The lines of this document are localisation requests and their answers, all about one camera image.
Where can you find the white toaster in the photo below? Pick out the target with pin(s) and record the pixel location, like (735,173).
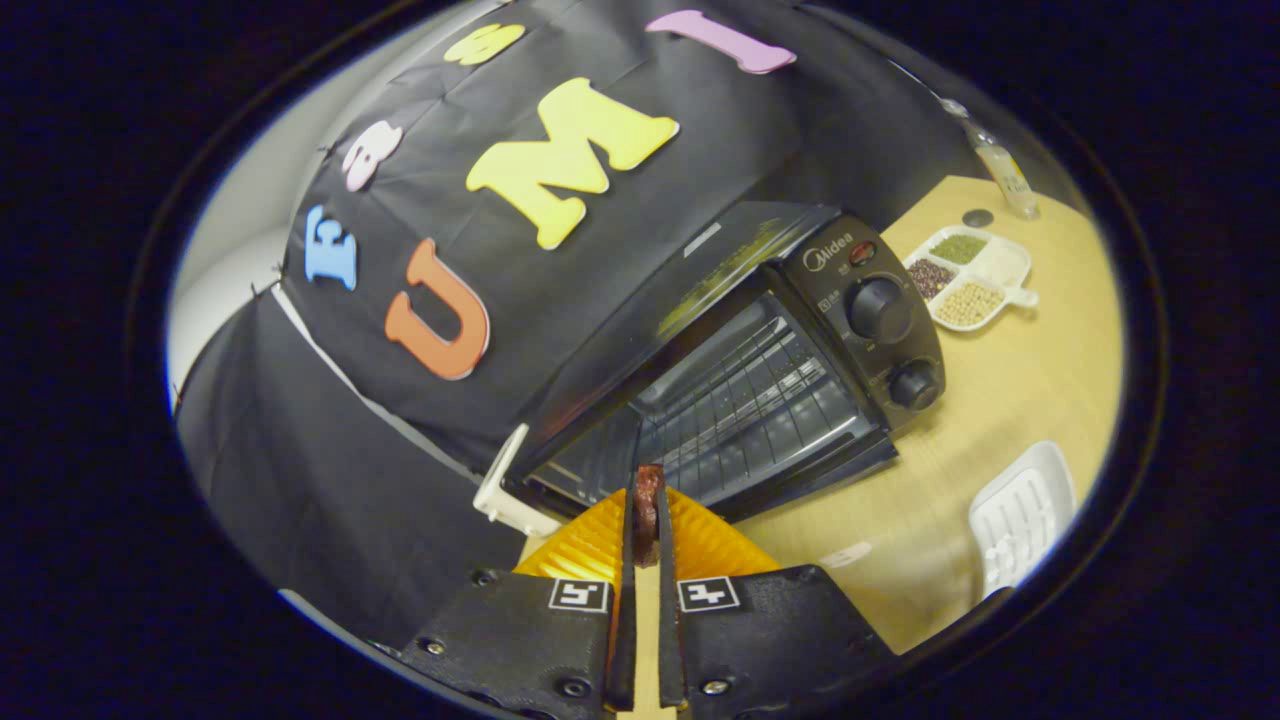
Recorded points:
(500,495)

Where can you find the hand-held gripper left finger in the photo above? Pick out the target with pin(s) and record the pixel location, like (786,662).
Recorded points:
(622,620)

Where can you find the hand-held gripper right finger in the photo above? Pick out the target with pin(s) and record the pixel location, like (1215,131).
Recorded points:
(668,620)

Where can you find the brown meat piece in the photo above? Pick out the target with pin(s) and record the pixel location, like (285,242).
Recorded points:
(648,500)

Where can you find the small dark round lid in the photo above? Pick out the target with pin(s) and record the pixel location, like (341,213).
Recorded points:
(977,218)

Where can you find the small white ribbed tray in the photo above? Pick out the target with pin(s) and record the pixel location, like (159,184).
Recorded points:
(1020,515)

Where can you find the white divided dish of beans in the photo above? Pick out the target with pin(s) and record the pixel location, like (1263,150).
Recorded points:
(968,303)

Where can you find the black toaster oven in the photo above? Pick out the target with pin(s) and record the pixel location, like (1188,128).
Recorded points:
(880,310)

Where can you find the clear bottle with yellow label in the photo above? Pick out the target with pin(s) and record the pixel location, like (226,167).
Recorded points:
(1005,170)

